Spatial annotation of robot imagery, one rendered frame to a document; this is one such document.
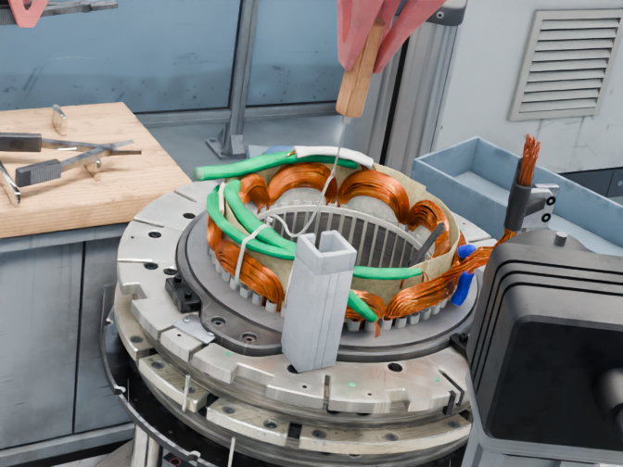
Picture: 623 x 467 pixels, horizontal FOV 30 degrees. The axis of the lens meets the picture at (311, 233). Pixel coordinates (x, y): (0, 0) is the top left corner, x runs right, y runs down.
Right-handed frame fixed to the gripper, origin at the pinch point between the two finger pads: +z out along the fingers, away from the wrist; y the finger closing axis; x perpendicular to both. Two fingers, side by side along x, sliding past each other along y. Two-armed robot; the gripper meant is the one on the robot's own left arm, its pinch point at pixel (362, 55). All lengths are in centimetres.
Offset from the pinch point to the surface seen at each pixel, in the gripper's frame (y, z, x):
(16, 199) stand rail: -14.8, 25.7, 23.7
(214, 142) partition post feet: 77, 133, 244
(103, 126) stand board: -5.3, 26.2, 39.1
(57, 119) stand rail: -9.8, 25.5, 38.5
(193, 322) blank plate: -5.5, 21.5, 2.0
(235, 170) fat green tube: -1.0, 15.7, 13.4
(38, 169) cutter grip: -13.2, 23.5, 25.2
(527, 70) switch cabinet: 145, 79, 199
